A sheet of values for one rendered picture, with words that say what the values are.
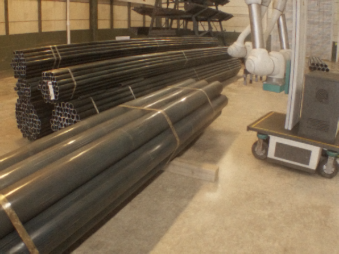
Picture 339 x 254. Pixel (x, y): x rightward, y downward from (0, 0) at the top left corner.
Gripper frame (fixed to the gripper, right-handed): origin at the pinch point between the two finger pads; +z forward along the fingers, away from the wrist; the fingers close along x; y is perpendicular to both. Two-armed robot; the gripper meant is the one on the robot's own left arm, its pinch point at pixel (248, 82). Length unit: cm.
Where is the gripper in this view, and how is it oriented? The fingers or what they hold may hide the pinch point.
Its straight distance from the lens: 263.7
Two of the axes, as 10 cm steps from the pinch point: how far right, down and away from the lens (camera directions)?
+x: -6.3, 2.5, -7.3
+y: -7.7, -2.1, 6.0
